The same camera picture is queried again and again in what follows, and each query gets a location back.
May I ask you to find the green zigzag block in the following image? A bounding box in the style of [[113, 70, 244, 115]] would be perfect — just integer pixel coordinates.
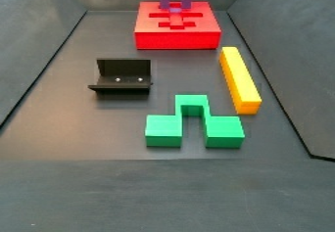
[[144, 95, 244, 149]]

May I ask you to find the yellow long bar block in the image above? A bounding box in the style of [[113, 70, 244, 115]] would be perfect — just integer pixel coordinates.
[[220, 47, 261, 115]]

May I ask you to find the red slotted base block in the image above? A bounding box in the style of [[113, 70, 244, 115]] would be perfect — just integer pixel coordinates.
[[133, 2, 221, 50]]

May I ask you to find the black angle bracket fixture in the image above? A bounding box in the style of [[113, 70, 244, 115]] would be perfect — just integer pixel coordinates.
[[88, 58, 152, 93]]

